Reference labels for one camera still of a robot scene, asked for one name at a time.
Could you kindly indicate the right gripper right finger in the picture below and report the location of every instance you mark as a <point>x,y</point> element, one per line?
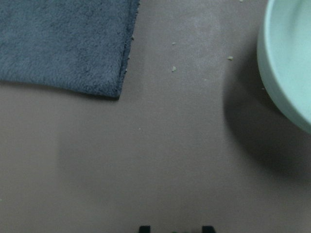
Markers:
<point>208,229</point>

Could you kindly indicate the mint green bowl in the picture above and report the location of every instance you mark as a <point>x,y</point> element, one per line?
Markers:
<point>284,58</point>

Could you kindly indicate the grey folded cloth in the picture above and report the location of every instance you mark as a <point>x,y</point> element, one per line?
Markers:
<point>78,45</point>

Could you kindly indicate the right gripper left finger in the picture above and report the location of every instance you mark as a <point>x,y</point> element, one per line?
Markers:
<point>144,229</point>

